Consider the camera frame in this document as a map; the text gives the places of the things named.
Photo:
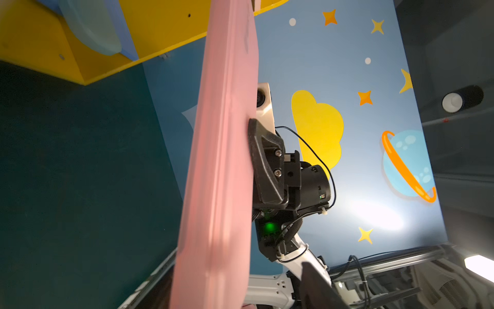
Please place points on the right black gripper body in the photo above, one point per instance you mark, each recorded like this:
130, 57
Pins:
306, 186

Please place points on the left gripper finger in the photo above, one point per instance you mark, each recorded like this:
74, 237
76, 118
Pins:
316, 293

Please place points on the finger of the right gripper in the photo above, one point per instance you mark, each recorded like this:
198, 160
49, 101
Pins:
267, 156

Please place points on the pink pencil case bottom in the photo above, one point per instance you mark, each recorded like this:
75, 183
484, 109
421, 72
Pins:
213, 257

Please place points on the green pencil case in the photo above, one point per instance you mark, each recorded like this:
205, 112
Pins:
91, 23

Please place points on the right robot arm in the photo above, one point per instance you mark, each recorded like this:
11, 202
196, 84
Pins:
278, 241

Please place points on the yellow wooden shelf unit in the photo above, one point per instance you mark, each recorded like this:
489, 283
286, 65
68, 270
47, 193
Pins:
35, 35

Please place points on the black ceiling spotlight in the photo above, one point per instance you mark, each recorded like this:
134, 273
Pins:
462, 99

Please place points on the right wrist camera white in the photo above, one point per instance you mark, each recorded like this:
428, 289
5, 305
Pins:
264, 111

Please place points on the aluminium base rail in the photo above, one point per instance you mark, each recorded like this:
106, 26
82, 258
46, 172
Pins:
386, 262

